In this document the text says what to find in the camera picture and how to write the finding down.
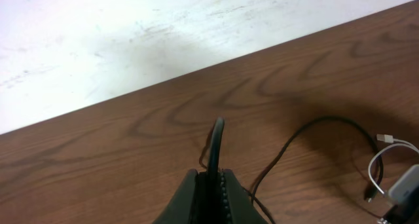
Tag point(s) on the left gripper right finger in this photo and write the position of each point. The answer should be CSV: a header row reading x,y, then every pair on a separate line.
x,y
236,204

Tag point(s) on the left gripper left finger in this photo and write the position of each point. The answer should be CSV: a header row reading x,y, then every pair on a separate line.
x,y
179,207

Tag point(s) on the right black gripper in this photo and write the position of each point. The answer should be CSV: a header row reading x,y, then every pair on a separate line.
x,y
403,213

